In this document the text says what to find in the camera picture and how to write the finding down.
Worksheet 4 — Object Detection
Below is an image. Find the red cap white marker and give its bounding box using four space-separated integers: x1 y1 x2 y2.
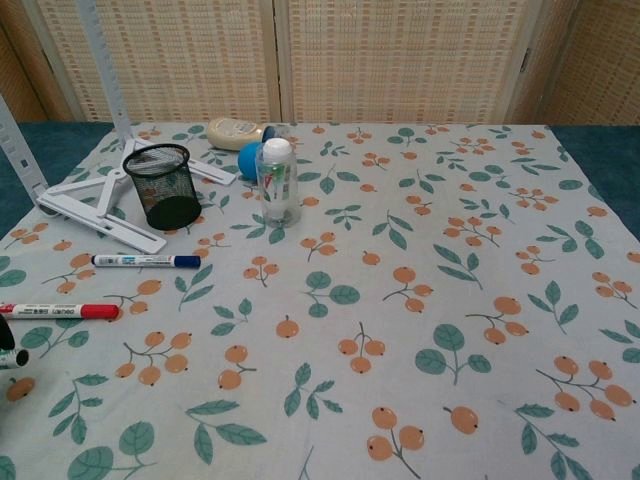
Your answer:
0 301 122 322

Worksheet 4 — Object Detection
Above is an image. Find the blue cap white marker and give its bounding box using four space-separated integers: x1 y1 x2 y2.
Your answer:
90 253 203 269

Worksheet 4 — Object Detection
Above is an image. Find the black mesh pen holder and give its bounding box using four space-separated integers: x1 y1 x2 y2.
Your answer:
122 143 204 232

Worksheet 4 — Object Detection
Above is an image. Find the white folding laptop stand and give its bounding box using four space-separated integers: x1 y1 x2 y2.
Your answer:
0 0 238 256

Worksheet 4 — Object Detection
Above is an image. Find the blue ball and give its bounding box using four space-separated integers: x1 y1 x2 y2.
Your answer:
236 141 264 182

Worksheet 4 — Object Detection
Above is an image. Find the clear bottle white cap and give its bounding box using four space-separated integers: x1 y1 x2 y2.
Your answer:
254 137 300 229

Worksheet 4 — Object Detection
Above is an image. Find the cream mayonnaise squeeze bottle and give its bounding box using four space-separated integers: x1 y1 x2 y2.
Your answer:
205 117 292 151

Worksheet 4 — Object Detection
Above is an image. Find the floral fruit print tablecloth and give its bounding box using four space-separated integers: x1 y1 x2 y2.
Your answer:
0 121 640 480

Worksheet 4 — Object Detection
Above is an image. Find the woven bamboo folding screen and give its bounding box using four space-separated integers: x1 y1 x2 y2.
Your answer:
0 0 640 127

